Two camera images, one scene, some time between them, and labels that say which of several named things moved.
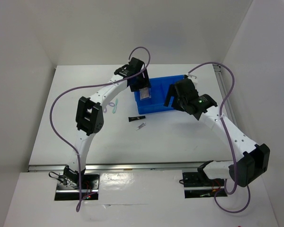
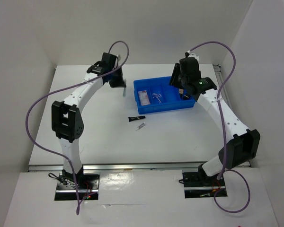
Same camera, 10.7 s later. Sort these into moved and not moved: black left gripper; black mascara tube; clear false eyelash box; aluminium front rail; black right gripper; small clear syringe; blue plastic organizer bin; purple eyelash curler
Moved: clear false eyelash box; purple eyelash curler; black right gripper; black left gripper
Not moved: black mascara tube; blue plastic organizer bin; aluminium front rail; small clear syringe
